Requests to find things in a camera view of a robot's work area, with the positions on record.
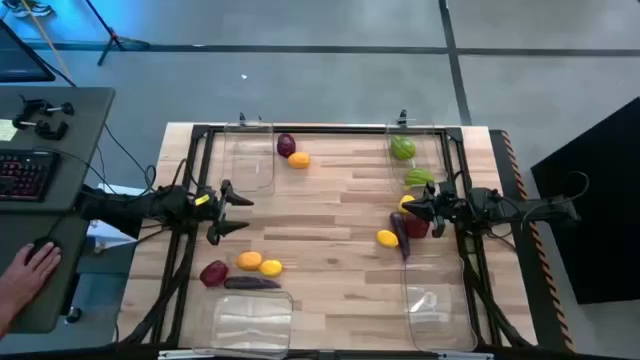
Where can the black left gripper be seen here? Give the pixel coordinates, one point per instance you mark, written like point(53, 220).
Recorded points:
point(212, 217)

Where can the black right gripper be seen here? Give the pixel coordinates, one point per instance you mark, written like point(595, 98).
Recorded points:
point(450, 205)

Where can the dark red toy pepper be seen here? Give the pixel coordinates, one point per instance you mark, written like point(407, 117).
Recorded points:
point(214, 273)
point(417, 229)

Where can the yellow toy lemon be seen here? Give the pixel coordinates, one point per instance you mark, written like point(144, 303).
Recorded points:
point(405, 200)
point(387, 238)
point(271, 268)

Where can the purple toy eggplant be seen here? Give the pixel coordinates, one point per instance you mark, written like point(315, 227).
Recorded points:
point(251, 283)
point(400, 235)

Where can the orange toy fruit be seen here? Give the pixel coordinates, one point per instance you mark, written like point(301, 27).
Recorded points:
point(249, 260)
point(299, 160)

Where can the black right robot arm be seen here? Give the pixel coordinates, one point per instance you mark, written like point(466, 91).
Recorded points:
point(525, 210)

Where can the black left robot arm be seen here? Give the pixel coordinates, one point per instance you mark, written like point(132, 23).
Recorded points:
point(130, 207)

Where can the person's forearm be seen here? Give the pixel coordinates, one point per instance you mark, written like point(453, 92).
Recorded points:
point(4, 322)

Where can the yellow tag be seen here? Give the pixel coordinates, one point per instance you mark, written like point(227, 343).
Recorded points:
point(202, 200)

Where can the green toy chayote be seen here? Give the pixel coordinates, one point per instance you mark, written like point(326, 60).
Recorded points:
point(417, 177)

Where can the clear plastic bin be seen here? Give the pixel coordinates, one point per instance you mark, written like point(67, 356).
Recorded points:
point(440, 300)
point(250, 325)
point(250, 170)
point(431, 150)

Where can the dark purple round fruit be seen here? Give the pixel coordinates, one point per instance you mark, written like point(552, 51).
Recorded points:
point(286, 145)

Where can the black bin clip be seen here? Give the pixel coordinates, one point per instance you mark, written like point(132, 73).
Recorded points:
point(242, 119)
point(402, 117)

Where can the grey operator desk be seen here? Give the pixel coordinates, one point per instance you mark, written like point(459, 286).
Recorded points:
point(75, 150)

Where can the large black box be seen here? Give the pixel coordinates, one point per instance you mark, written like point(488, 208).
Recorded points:
point(600, 225)

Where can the black round knob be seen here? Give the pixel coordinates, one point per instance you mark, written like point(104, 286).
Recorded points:
point(74, 314)

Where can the black computer mouse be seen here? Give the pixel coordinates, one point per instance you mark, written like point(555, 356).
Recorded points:
point(44, 243)

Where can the black screw clamp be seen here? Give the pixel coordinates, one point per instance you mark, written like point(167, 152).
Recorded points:
point(35, 106)
point(47, 131)

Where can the black tripod stand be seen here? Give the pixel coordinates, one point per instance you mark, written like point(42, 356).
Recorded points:
point(116, 41)

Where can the black backlit keyboard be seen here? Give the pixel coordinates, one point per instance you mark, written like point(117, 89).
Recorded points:
point(25, 175)

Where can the person's hand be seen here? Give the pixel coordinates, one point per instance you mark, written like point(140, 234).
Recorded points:
point(27, 277)

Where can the pale sticky note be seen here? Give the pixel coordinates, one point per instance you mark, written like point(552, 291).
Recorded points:
point(6, 130)

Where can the yellow thin stick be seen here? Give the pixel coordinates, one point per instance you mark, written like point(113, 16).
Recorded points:
point(47, 37)

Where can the black computer monitor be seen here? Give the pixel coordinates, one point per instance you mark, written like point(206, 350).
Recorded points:
point(20, 60)

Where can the grey sports shoe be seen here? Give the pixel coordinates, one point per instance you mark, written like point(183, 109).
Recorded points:
point(30, 9)

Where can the white bracket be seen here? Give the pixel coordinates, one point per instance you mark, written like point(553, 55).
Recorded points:
point(465, 356)
point(180, 355)

